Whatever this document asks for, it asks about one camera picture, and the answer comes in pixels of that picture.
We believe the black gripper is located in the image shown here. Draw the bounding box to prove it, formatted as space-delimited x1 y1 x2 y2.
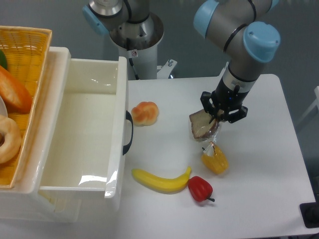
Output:
200 77 255 123

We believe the bagged toast slice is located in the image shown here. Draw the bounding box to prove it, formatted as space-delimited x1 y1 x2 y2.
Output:
189 110 221 142

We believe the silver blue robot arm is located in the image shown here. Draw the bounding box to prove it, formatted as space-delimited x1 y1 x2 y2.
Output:
82 0 281 123

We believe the open upper white drawer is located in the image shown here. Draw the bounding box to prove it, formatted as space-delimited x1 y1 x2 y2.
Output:
40 57 130 200

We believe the white drawer cabinet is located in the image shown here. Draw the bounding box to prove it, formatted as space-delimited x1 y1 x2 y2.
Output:
0 46 123 223

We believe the knotted bread roll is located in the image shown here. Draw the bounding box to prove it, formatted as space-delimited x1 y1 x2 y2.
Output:
131 102 159 126

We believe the red plastic bell pepper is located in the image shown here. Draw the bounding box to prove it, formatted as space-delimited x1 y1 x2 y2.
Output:
188 176 215 202

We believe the yellow plastic banana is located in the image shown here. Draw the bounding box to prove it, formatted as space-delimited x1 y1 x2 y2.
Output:
131 167 191 193

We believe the black device at table edge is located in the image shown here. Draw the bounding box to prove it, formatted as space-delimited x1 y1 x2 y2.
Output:
300 202 319 229

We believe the yellow wicker basket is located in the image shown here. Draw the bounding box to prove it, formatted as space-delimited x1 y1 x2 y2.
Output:
0 25 52 189

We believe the orange baguette bread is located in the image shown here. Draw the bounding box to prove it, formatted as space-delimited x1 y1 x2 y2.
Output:
0 66 32 114

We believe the beige bagel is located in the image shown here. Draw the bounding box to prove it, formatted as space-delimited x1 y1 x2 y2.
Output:
0 115 22 164

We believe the white plate in basket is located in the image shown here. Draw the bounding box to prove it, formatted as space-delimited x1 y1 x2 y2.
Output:
0 97 8 117

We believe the green plastic vegetable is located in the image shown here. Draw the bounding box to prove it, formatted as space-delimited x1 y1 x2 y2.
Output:
0 50 7 70

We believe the black drawer handle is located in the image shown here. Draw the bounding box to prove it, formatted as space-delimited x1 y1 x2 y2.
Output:
122 111 134 155

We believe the black cable on pedestal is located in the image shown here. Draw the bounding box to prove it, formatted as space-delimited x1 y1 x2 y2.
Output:
126 37 139 81

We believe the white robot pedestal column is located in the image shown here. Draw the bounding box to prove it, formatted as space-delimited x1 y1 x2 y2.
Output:
110 13 177 80

